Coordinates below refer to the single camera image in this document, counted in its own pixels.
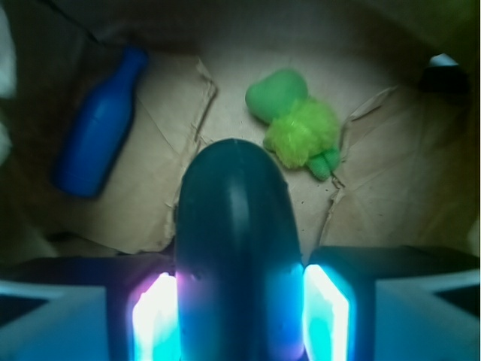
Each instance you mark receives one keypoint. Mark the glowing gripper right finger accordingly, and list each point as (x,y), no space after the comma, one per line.
(391,303)

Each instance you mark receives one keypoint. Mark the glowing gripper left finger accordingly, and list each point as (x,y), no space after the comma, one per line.
(89,308)

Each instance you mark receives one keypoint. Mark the dark green plastic pickle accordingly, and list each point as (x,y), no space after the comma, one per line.
(238,261)

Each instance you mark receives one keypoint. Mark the blue plastic bottle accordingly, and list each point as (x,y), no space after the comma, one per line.
(99,130)

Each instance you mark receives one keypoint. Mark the green plush toy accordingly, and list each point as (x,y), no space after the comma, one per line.
(302,131)

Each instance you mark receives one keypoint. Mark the brown paper lined bin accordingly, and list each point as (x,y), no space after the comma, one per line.
(403,77)

